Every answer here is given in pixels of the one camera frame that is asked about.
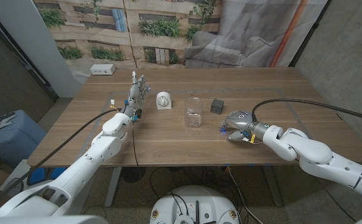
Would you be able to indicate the white kitchen timer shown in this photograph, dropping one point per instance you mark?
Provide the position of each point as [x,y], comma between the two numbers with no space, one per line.
[163,101]

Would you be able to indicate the black round floor object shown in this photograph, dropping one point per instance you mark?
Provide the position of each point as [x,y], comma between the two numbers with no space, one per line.
[132,174]

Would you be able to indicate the black backdrop stand pole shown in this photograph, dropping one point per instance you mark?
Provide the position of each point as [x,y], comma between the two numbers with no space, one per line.
[309,34]

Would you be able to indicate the grey table leg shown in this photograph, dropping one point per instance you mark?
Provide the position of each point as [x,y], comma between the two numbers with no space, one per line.
[272,186]

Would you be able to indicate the white power strip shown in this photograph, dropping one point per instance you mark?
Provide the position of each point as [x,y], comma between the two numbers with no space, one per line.
[102,69]

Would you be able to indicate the white robot torso base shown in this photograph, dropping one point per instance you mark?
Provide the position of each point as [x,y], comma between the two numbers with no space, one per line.
[193,205]

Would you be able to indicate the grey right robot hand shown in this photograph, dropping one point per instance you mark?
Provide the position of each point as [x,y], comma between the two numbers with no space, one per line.
[241,121]

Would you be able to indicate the blue storage box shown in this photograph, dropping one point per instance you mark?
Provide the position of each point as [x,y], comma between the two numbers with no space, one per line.
[16,140]

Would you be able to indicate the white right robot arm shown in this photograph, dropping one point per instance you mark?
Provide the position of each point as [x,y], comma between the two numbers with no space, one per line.
[311,152]

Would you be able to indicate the printed fabric backdrop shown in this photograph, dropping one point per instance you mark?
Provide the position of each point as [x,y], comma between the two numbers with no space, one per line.
[168,46]

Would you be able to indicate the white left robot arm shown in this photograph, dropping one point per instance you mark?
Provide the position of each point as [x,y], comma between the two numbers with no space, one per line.
[84,168]

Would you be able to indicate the clear glass beaker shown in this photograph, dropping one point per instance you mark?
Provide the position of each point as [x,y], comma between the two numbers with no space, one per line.
[193,118]

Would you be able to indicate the blue and white case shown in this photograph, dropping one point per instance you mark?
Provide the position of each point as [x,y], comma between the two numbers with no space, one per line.
[41,175]

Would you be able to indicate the dark grey block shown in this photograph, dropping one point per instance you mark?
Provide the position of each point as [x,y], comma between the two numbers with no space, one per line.
[217,106]

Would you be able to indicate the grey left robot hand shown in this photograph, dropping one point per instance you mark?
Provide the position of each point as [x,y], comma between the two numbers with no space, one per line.
[134,96]

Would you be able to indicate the white table leg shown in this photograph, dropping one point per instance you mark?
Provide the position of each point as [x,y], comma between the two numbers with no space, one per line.
[113,186]

